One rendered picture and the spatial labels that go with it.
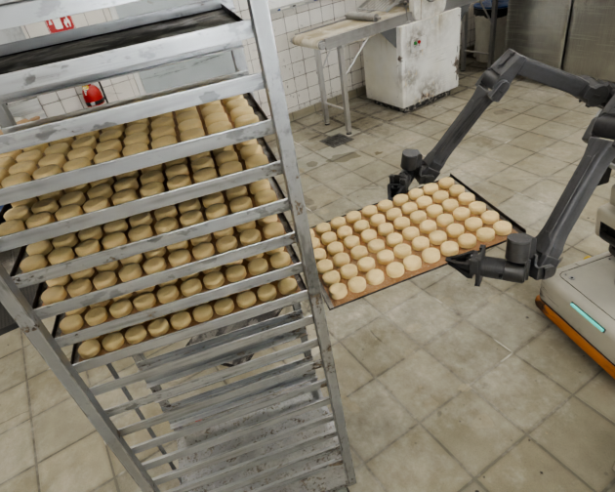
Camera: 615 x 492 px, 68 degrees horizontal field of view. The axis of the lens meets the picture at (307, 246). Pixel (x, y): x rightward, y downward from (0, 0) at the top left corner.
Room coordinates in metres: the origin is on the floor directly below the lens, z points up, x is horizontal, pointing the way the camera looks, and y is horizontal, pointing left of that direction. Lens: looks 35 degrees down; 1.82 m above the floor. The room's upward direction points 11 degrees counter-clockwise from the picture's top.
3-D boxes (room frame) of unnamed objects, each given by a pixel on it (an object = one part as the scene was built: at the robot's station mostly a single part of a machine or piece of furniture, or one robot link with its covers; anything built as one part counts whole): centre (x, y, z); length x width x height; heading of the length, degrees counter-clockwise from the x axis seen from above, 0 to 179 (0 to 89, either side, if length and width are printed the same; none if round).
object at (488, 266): (0.91, -0.47, 0.99); 0.07 x 0.07 x 0.10; 55
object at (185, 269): (0.84, 0.31, 1.23); 0.64 x 0.03 x 0.03; 100
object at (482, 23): (5.86, -2.79, 0.33); 0.54 x 0.53 x 0.66; 26
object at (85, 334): (0.84, 0.31, 1.14); 0.64 x 0.03 x 0.03; 100
